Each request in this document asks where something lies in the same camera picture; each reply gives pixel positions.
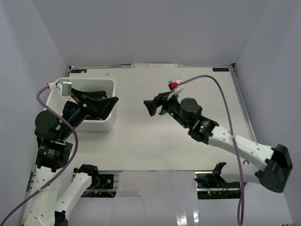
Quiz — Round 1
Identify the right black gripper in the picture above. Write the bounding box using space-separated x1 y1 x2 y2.
143 90 190 129

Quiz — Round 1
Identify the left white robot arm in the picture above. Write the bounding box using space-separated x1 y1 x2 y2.
24 86 119 226

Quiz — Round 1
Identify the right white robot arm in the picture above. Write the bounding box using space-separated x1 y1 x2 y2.
143 93 293 193

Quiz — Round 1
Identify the white plastic bin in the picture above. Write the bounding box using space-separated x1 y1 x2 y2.
46 77 116 132

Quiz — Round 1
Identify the left dark label sticker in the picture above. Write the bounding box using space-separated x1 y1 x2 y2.
70 69 87 73

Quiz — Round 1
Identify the dark label sticker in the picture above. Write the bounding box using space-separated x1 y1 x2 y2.
70 69 87 73
212 68 229 72

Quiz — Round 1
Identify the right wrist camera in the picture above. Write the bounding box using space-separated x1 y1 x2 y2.
168 80 184 99

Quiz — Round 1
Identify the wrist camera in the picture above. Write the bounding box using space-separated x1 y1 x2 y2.
168 80 184 99
48 79 72 98

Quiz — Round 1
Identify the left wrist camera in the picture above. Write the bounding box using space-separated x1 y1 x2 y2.
48 79 72 98

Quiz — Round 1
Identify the aluminium frame rail right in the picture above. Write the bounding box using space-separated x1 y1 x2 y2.
230 63 268 170

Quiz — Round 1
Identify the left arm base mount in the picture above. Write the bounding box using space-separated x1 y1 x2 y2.
81 174 116 198

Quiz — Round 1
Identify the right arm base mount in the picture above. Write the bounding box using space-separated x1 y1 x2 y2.
194 162 241 200

